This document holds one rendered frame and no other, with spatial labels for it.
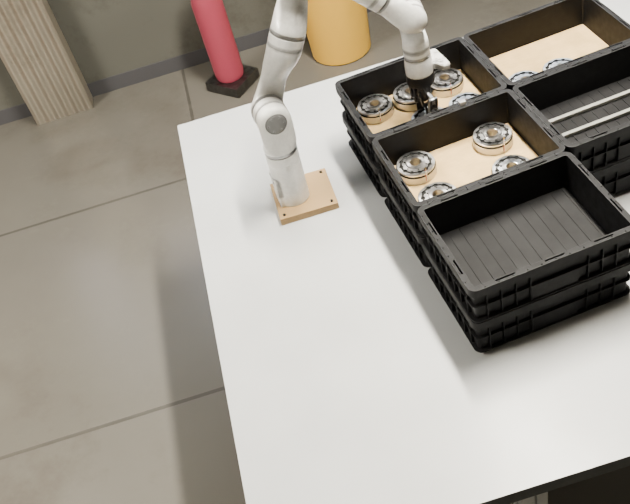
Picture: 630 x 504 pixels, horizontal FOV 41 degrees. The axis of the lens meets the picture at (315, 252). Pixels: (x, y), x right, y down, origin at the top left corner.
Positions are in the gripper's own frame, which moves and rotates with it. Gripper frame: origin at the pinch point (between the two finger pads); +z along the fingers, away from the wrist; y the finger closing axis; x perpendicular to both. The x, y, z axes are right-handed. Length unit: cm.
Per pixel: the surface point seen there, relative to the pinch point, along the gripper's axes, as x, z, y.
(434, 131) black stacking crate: -3.5, -3.5, 12.6
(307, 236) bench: -44.0, 15.1, 10.1
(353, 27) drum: 37, 67, -162
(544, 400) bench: -18, 15, 87
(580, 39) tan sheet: 54, 3, -6
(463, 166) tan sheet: -1.2, 2.5, 23.1
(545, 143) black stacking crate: 16.4, -3.8, 34.1
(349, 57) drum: 32, 82, -163
